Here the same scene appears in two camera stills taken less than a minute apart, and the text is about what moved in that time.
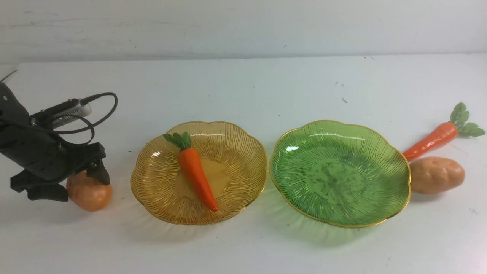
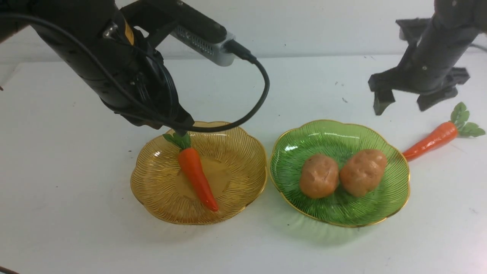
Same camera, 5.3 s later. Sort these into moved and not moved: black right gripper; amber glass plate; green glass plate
Moved: black right gripper
Not moved: green glass plate; amber glass plate
